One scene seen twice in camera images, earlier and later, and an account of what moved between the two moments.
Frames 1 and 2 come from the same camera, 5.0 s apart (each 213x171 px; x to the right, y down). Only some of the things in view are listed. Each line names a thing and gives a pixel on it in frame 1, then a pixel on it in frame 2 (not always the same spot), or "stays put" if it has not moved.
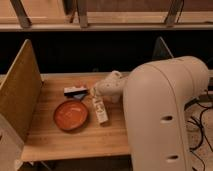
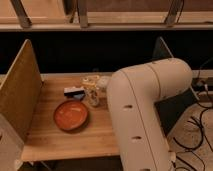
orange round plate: x=71 y=115 stays put
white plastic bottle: x=101 y=109 to x=92 y=96
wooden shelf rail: x=105 y=15 stays put
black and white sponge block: x=75 y=91 stays put
